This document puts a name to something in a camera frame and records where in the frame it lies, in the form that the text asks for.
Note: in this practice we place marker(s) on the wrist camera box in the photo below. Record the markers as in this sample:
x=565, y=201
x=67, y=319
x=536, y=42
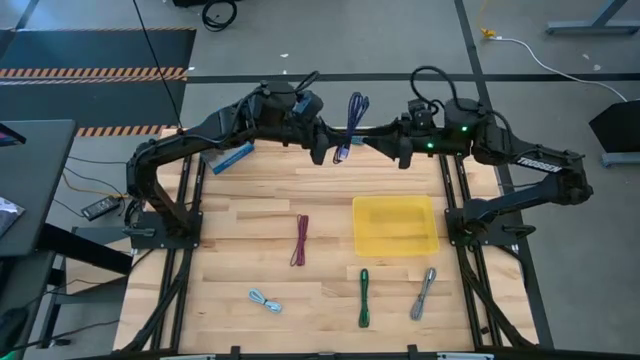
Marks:
x=420, y=116
x=306, y=107

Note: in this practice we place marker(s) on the black aluminium table frame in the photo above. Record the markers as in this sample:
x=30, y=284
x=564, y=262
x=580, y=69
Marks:
x=320, y=357

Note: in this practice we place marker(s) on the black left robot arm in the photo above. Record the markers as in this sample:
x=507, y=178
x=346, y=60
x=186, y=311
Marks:
x=200, y=135

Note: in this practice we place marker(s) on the black desk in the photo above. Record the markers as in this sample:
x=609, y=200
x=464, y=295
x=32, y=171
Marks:
x=35, y=185

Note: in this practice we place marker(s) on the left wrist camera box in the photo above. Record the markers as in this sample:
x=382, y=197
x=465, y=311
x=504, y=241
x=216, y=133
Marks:
x=306, y=107

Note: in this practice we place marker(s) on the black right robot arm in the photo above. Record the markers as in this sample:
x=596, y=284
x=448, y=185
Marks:
x=540, y=165

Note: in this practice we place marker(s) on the black stand with grey foot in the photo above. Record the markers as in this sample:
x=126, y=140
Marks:
x=620, y=125

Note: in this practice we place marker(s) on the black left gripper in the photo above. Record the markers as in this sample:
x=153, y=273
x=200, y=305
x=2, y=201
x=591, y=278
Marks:
x=320, y=147

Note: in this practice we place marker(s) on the blue DualShock controller box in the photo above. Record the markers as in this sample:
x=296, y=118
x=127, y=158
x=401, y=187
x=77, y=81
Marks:
x=230, y=159

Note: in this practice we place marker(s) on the yellow translucent plastic bin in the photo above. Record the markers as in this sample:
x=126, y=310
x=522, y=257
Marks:
x=395, y=225

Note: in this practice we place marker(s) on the silver bag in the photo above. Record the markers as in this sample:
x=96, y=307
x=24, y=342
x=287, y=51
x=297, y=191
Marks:
x=7, y=215

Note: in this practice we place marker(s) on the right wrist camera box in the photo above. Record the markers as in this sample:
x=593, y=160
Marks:
x=420, y=116

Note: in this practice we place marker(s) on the black power adapter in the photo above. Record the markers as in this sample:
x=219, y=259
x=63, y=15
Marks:
x=100, y=207

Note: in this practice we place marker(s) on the grey table leg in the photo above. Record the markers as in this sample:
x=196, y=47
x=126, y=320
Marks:
x=590, y=27

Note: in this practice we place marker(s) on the black hazard-striped floor mat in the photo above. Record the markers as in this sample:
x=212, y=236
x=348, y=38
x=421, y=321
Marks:
x=75, y=105

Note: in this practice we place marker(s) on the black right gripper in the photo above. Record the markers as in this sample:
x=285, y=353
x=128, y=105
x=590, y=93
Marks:
x=405, y=150

